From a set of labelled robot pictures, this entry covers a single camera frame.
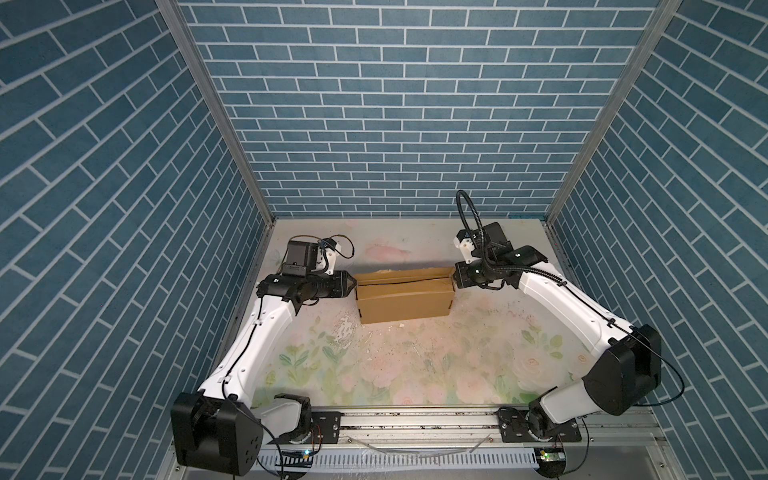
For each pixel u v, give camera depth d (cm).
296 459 72
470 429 75
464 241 75
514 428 74
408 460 77
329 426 74
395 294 82
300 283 56
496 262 61
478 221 63
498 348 89
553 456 74
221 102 87
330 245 72
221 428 37
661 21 72
